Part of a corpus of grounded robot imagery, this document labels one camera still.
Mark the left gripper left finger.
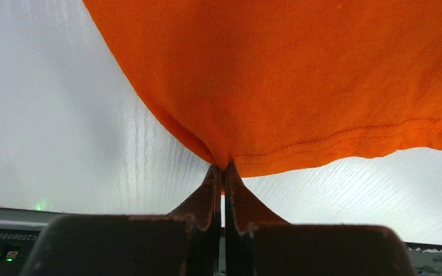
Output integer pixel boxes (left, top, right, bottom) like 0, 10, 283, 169
21, 166, 221, 275

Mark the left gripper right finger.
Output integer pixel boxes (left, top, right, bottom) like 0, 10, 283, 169
224, 164, 416, 275

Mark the orange t shirt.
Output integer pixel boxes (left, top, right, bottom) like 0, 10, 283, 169
84, 1, 442, 177

